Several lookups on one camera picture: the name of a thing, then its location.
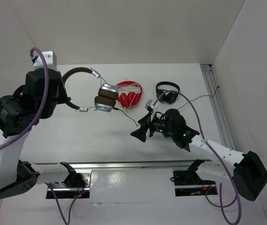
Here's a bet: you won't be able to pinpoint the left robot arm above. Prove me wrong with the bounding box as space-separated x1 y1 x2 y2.
0 68 84 200

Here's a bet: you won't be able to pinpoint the red headphones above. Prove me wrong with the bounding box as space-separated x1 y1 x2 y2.
116 81 143 110

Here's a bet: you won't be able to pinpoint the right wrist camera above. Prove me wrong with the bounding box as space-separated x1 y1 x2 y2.
145 99 157 117

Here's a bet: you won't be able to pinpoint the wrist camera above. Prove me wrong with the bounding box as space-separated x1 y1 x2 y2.
33 51 58 71
145 99 157 117

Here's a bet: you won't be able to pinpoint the aluminium rail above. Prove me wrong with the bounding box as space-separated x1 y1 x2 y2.
200 64 236 150
18 160 218 171

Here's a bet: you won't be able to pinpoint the brown silver headphones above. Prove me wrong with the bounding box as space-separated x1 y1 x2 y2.
61 67 119 113

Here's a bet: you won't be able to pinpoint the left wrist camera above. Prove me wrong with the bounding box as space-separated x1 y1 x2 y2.
33 51 58 71

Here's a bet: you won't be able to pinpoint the front aluminium rail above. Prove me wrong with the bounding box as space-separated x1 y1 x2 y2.
18 160 218 171

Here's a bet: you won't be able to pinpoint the right aluminium rail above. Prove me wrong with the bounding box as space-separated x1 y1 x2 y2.
200 64 236 150

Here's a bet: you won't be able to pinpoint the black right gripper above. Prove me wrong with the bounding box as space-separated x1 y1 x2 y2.
130 111 175 142

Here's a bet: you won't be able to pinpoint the far black headphones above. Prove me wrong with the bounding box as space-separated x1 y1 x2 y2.
155 81 180 104

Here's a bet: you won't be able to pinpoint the white front cover panel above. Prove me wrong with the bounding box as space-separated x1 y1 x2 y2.
88 168 175 203

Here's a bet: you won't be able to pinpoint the white cable of red headphones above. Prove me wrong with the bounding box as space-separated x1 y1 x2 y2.
116 82 141 112

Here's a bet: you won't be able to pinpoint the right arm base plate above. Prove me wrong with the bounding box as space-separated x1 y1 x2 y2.
170 171 215 188

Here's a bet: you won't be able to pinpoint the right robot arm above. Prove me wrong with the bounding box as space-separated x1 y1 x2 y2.
130 109 267 201

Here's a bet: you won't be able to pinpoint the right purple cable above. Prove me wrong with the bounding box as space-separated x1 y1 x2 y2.
153 91 242 224

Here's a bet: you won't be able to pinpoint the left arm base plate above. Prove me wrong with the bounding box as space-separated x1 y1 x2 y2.
49 170 92 199

